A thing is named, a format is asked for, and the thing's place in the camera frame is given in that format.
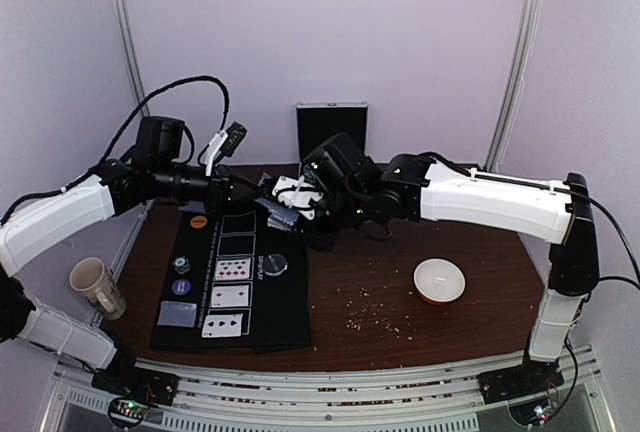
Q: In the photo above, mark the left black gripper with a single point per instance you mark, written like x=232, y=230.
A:
x=219, y=196

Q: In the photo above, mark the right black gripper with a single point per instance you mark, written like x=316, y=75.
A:
x=310, y=222

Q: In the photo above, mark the deck of grey cards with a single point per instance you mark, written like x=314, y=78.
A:
x=282, y=218

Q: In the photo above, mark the orange big blind button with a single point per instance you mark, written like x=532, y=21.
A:
x=199, y=222

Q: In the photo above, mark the ten of diamonds card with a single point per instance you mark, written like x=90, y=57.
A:
x=233, y=269

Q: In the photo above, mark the black poker mat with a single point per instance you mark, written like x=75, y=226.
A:
x=278, y=312

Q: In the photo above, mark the two of diamonds card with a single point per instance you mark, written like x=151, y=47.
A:
x=230, y=296

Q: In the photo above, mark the purple small blind button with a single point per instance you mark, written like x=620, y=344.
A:
x=181, y=287

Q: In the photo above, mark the three of spades card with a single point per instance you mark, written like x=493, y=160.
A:
x=224, y=325

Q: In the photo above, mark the grey playing card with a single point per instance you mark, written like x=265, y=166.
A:
x=177, y=314

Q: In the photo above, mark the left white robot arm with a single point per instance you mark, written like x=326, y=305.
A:
x=27, y=236

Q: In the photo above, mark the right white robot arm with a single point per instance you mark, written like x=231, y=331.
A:
x=427, y=186

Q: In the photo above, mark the aluminium poker case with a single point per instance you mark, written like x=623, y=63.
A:
x=317, y=122

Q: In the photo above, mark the white and orange bowl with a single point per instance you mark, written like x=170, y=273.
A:
x=439, y=281

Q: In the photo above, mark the beige mug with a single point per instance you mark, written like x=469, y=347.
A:
x=92, y=279

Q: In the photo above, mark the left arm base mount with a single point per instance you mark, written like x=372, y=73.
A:
x=138, y=400

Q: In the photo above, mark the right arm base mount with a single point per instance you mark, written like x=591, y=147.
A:
x=530, y=392

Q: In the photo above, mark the left aluminium frame post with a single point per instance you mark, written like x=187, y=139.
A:
x=132, y=67

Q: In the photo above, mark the aluminium frame post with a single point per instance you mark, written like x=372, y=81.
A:
x=524, y=41
x=132, y=67

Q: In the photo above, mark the right aluminium frame post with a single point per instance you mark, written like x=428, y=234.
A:
x=524, y=41

